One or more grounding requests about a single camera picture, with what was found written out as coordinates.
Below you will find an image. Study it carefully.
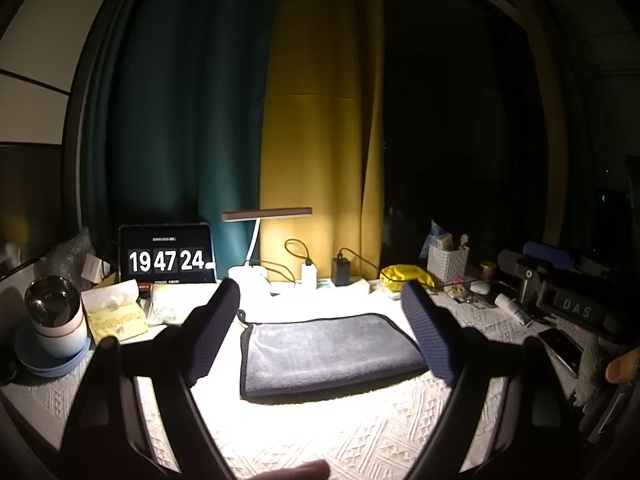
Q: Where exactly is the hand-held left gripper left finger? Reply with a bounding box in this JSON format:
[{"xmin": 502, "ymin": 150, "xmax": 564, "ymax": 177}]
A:
[{"xmin": 62, "ymin": 277, "xmax": 242, "ymax": 480}]

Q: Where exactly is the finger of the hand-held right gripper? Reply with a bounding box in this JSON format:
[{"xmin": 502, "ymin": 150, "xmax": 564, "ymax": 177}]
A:
[
  {"xmin": 522, "ymin": 241, "xmax": 574, "ymax": 268},
  {"xmin": 497, "ymin": 249, "xmax": 546, "ymax": 306}
]

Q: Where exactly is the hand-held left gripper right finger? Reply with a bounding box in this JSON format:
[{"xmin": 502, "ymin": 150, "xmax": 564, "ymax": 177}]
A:
[{"xmin": 400, "ymin": 280, "xmax": 566, "ymax": 480}]

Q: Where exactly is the grey towel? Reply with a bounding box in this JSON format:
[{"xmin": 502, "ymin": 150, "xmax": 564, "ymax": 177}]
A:
[{"xmin": 239, "ymin": 312, "xmax": 430, "ymax": 402}]

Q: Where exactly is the person's right hand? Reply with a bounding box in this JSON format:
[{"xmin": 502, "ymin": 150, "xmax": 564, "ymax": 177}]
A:
[{"xmin": 605, "ymin": 345, "xmax": 640, "ymax": 385}]

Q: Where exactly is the person's left hand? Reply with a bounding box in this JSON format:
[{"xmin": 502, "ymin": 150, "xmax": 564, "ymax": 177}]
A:
[{"xmin": 252, "ymin": 460, "xmax": 332, "ymax": 480}]

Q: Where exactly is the white tube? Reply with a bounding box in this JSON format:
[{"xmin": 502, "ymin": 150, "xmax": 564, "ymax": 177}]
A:
[{"xmin": 494, "ymin": 293, "xmax": 532, "ymax": 326}]

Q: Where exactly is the smartphone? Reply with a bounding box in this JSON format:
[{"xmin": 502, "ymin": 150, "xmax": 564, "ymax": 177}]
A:
[{"xmin": 537, "ymin": 327, "xmax": 585, "ymax": 379}]

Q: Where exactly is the clear flat packet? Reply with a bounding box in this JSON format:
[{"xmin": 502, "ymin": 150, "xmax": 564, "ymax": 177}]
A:
[{"xmin": 148, "ymin": 282, "xmax": 222, "ymax": 327}]

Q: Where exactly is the yellow bag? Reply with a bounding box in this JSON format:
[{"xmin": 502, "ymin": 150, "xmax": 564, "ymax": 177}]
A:
[{"xmin": 379, "ymin": 264, "xmax": 437, "ymax": 294}]

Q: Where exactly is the white woven basket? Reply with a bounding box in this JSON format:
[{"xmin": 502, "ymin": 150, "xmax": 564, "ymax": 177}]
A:
[{"xmin": 427, "ymin": 244, "xmax": 470, "ymax": 284}]

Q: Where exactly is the white desk lamp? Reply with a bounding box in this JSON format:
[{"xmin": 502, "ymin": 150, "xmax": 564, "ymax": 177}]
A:
[{"xmin": 221, "ymin": 206, "xmax": 313, "ymax": 302}]

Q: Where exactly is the tablet with clock display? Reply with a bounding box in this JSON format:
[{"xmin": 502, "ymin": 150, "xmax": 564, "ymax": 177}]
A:
[{"xmin": 118, "ymin": 222, "xmax": 217, "ymax": 285}]

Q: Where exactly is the yellow tissue pack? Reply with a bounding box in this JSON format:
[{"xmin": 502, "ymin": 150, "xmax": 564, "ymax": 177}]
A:
[{"xmin": 81, "ymin": 280, "xmax": 150, "ymax": 344}]

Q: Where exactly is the black charger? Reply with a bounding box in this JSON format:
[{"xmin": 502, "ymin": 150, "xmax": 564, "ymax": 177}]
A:
[{"xmin": 331, "ymin": 256, "xmax": 351, "ymax": 287}]

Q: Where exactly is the white charger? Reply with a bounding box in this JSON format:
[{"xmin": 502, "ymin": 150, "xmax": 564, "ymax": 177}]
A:
[{"xmin": 300, "ymin": 258, "xmax": 319, "ymax": 291}]

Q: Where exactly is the small white box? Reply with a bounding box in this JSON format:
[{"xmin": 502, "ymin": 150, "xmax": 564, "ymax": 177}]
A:
[{"xmin": 82, "ymin": 254, "xmax": 107, "ymax": 284}]

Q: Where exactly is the white lace tablecloth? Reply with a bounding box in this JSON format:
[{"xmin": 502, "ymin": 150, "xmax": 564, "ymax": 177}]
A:
[{"xmin": 0, "ymin": 280, "xmax": 591, "ymax": 480}]

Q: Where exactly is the steel and white mug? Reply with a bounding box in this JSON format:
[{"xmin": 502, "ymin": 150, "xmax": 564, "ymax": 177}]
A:
[{"xmin": 24, "ymin": 275, "xmax": 91, "ymax": 359}]

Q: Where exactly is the clear plastic bag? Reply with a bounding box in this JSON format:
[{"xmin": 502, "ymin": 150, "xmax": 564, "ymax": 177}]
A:
[{"xmin": 37, "ymin": 227, "xmax": 98, "ymax": 292}]

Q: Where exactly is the blue plate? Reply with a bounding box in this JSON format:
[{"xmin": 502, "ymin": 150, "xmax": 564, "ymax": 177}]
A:
[{"xmin": 13, "ymin": 322, "xmax": 94, "ymax": 379}]

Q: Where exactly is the yellow curtain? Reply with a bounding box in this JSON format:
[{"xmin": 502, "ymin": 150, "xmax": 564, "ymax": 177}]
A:
[{"xmin": 257, "ymin": 0, "xmax": 386, "ymax": 281}]

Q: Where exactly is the teal curtain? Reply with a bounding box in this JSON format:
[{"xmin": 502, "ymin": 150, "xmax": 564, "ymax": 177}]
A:
[{"xmin": 80, "ymin": 0, "xmax": 281, "ymax": 283}]

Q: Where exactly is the black cable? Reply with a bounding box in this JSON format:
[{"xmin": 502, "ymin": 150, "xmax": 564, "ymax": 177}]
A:
[{"xmin": 260, "ymin": 238, "xmax": 313, "ymax": 283}]

